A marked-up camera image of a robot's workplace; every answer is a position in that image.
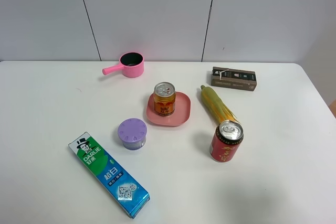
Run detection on gold energy drink can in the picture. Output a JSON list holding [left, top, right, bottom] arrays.
[[153, 82, 176, 116]]

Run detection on pink square plate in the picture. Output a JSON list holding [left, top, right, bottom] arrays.
[[144, 92, 191, 127]]

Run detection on toy corn cob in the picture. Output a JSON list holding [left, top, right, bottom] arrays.
[[201, 85, 239, 124]]

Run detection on purple lidded round container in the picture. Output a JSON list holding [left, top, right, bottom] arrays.
[[118, 118, 147, 150]]

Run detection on pink toy saucepan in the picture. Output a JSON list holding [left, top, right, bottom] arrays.
[[102, 52, 144, 78]]

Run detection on brown rectangular box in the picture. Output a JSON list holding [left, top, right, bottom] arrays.
[[211, 67, 257, 91]]

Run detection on red soda can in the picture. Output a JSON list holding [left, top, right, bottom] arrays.
[[209, 120, 244, 162]]

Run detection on Darlie toothpaste box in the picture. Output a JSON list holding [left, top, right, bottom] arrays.
[[68, 132, 150, 219]]

